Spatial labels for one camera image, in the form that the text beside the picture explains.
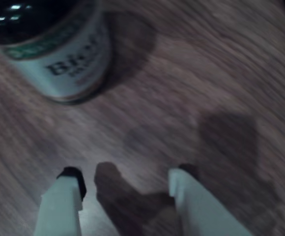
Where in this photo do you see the green-capped pill bottle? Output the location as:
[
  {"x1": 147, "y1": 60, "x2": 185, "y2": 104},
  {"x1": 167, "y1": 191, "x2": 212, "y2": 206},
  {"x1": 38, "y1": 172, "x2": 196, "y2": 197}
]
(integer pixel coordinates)
[{"x1": 0, "y1": 0, "x2": 113, "y2": 105}]

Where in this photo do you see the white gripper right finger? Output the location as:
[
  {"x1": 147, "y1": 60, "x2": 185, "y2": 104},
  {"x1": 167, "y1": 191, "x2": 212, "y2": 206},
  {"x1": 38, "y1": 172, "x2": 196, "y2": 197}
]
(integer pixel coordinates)
[{"x1": 168, "y1": 163, "x2": 254, "y2": 236}]

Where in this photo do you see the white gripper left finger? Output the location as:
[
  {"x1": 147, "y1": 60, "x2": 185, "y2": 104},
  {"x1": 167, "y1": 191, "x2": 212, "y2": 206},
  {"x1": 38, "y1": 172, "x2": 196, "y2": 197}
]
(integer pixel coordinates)
[{"x1": 34, "y1": 166, "x2": 87, "y2": 236}]

